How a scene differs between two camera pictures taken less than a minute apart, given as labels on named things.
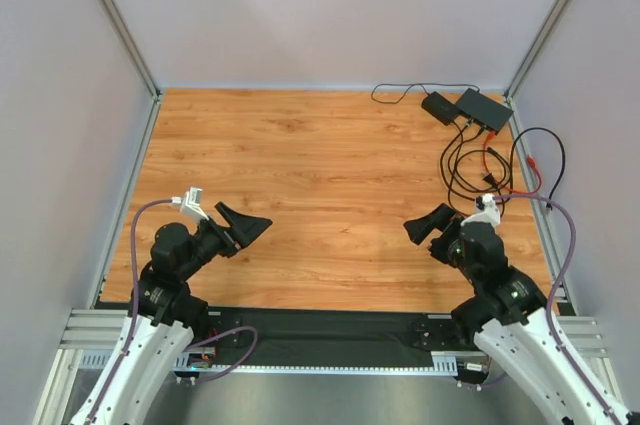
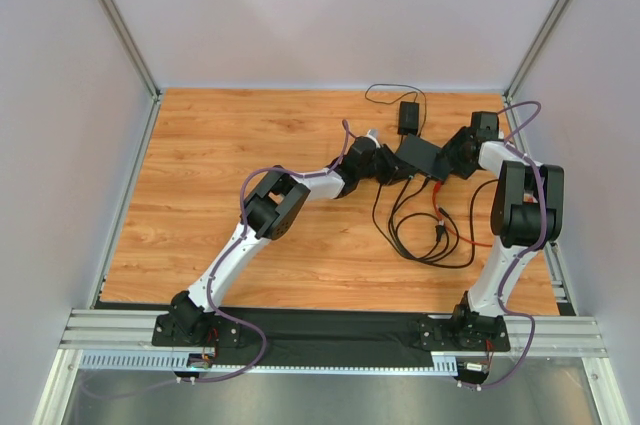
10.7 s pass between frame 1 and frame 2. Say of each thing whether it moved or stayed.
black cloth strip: stayed
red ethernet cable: moved
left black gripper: moved
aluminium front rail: stayed
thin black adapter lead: moved
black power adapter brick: moved
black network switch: moved
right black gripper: moved
